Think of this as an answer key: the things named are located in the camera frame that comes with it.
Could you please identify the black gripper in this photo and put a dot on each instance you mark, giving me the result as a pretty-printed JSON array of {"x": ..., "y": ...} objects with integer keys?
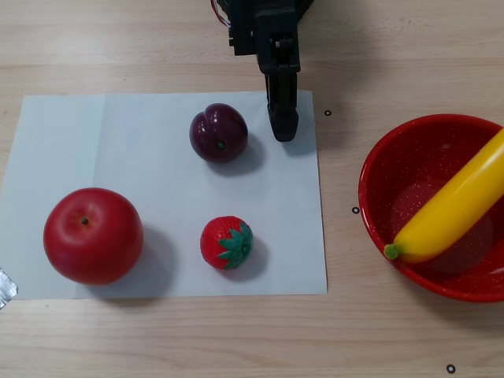
[{"x": 280, "y": 59}]

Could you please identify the yellow plastic banana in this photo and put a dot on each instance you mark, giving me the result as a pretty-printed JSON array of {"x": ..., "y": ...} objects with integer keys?
[{"x": 453, "y": 208}]

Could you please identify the red speckled enamel bowl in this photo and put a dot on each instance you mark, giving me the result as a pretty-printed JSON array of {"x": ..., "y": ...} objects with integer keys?
[{"x": 393, "y": 165}]

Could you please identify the dark purple plastic plum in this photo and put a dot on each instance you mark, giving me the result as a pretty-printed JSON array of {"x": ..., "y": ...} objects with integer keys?
[{"x": 218, "y": 134}]

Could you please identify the white paper sheet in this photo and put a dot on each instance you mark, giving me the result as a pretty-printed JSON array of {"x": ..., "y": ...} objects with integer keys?
[{"x": 275, "y": 236}]

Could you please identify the red plastic strawberry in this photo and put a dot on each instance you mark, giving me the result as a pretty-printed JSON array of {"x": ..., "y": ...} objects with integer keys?
[{"x": 220, "y": 240}]

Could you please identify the red plastic apple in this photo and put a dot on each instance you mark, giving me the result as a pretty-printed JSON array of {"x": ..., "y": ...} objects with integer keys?
[{"x": 92, "y": 236}]

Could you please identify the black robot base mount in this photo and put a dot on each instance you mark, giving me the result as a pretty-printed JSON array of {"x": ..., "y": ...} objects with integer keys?
[{"x": 306, "y": 6}]

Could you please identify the grey duct tape piece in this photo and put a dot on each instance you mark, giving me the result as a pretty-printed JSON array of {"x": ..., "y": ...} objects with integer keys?
[{"x": 6, "y": 291}]

